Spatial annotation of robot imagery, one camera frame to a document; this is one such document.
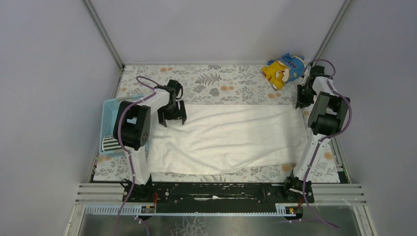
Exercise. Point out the white fluffy towel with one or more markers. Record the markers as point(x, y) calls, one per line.
point(220, 139)

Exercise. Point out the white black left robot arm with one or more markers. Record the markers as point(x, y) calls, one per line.
point(133, 123)

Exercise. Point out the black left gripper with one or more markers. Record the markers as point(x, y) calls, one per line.
point(172, 113)

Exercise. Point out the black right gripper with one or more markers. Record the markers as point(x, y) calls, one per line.
point(303, 98)

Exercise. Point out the white slotted cable duct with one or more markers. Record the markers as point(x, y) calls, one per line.
point(148, 210)

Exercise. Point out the green white striped towel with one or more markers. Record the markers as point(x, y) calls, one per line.
point(109, 143)

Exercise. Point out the blue yellow cartoon towel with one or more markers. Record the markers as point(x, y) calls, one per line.
point(285, 69)

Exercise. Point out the light blue plastic basket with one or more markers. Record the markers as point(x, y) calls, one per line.
point(109, 117)

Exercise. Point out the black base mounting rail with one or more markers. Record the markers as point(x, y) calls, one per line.
point(212, 196)

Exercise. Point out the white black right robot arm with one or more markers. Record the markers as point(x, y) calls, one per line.
point(330, 115)

